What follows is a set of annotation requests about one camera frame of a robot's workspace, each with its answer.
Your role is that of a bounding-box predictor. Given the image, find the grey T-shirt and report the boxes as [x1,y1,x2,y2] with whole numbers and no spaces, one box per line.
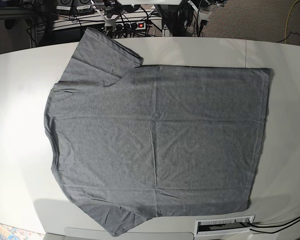
[44,28,271,237]

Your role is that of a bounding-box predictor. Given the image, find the grey table leg column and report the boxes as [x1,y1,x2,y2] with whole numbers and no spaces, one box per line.
[154,4,171,37]

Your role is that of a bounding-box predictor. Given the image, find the black power strip red switch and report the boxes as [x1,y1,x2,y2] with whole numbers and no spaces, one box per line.
[104,22,147,32]

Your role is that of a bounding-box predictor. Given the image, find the white cable grommet tray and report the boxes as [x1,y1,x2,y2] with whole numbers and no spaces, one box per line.
[194,215,255,237]

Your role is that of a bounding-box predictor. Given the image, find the yellow cable on carpet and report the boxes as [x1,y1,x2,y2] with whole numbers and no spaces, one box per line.
[283,0,300,43]

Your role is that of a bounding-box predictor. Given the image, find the black cable pair on table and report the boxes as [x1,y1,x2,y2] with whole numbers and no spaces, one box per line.
[248,212,300,234]

